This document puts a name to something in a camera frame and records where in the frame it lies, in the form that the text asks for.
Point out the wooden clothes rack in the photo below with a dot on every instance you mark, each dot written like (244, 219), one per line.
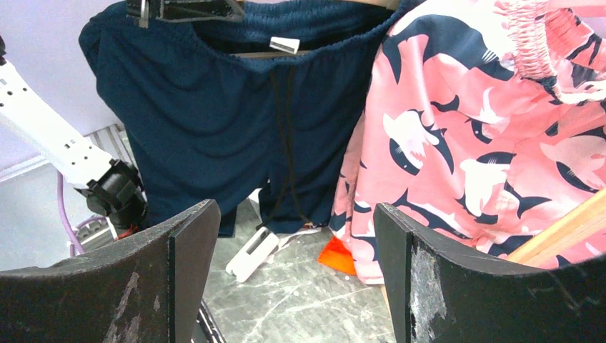
(582, 222)

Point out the pink shark print shorts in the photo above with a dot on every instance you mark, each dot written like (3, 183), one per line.
(484, 120)

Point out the navy blue shorts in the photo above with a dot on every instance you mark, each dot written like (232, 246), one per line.
(203, 124)

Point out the white plastic clip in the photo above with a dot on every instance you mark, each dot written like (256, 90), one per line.
(253, 254)

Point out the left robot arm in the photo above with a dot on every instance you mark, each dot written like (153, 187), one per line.
(112, 188)

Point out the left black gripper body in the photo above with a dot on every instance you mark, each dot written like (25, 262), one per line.
(145, 11)

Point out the orange garment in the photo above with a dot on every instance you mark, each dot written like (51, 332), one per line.
(336, 256)

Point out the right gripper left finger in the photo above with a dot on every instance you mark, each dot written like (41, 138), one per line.
(147, 287)

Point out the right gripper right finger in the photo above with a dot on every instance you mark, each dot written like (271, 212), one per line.
(442, 291)

